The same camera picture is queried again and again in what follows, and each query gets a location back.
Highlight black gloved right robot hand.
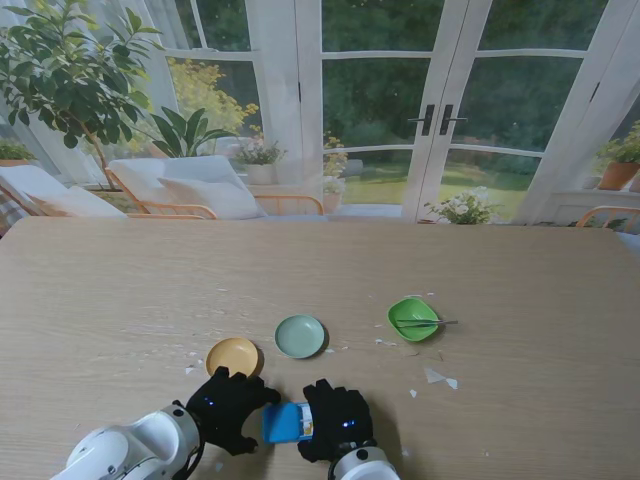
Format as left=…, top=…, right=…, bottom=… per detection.
left=297, top=378, right=377, bottom=464

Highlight broad-leaf green plant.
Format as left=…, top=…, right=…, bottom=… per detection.
left=149, top=107, right=236, bottom=159

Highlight small potted green plant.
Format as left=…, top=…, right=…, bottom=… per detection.
left=0, top=139, right=37, bottom=169

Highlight flowering plant in white pot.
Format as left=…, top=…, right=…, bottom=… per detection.
left=234, top=142, right=287, bottom=186

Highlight pale green ceramic bowl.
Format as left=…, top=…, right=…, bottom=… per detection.
left=274, top=314, right=329, bottom=360

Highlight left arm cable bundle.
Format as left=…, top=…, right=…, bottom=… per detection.
left=178, top=434, right=206, bottom=480

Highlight black door handle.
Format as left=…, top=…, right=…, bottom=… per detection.
left=439, top=104, right=469, bottom=136
left=407, top=104, right=436, bottom=137

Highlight yellow flowering potted plant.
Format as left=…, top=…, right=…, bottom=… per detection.
left=322, top=133, right=350, bottom=214

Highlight white cushion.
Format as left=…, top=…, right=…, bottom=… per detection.
left=158, top=175, right=259, bottom=220

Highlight white lounge chair wooden frame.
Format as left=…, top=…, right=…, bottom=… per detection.
left=0, top=164, right=126, bottom=220
left=104, top=154, right=326, bottom=221

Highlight wooden armchair frame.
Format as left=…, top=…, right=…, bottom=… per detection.
left=577, top=205, right=640, bottom=231

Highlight white flower bush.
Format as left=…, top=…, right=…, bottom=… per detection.
left=424, top=187, right=501, bottom=225

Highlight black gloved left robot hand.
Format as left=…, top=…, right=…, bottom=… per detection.
left=185, top=366, right=282, bottom=457

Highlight green plastic dish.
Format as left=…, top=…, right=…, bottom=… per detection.
left=386, top=298, right=440, bottom=344

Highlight tall leafy potted tree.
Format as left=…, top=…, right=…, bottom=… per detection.
left=0, top=0, right=166, bottom=191

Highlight terracotta potted plant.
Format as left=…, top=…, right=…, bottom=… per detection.
left=597, top=122, right=640, bottom=191

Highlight white french door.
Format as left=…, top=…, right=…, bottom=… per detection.
left=424, top=0, right=616, bottom=224
left=294, top=0, right=454, bottom=221

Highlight yellow plastic dish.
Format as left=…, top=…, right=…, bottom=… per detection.
left=205, top=337, right=261, bottom=380

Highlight blue pill box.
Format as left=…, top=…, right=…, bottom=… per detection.
left=262, top=401, right=315, bottom=445

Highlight metal tweezers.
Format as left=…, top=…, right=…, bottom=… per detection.
left=397, top=319, right=459, bottom=329

